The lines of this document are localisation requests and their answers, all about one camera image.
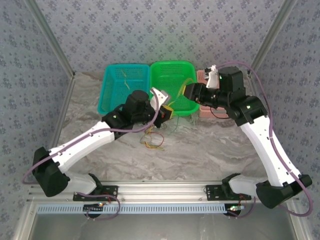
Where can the aluminium frame side rail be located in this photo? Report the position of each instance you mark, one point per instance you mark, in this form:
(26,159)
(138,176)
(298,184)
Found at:
(252,83)
(62,112)

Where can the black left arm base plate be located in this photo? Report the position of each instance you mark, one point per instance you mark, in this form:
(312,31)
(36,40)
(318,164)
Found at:
(110,191)

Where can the small black controller board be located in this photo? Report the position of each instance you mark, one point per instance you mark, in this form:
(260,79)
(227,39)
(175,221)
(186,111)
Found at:
(232,212)
(93,209)

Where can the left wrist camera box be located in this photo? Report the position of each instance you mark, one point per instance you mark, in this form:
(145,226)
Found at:
(161,95)

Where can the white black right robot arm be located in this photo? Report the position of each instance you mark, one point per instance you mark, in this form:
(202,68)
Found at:
(260,150)

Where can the aluminium frame post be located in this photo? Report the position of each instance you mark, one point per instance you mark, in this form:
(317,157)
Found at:
(52,37)
(270,37)
(23,222)
(300,230)

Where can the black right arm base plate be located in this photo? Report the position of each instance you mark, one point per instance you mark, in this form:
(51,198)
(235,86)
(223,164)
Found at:
(212,193)

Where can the aluminium mounting rail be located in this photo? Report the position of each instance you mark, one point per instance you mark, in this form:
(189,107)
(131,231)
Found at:
(162,191)

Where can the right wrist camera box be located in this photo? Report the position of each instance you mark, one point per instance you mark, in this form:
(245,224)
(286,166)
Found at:
(212,77)

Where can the teal plastic basket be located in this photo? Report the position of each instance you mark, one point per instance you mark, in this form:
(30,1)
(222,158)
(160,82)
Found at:
(115,85)

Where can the pink plastic basket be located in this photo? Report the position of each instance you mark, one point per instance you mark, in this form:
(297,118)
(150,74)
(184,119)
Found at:
(201,75)

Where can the grey metal panel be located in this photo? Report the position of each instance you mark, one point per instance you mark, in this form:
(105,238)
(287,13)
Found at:
(162,227)

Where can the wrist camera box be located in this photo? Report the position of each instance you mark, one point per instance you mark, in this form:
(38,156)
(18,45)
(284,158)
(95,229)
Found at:
(161,95)
(212,77)

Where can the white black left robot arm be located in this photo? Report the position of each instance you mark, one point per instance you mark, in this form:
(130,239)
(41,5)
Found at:
(87,147)

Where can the green plastic basket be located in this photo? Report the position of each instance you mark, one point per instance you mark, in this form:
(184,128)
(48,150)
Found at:
(170,77)

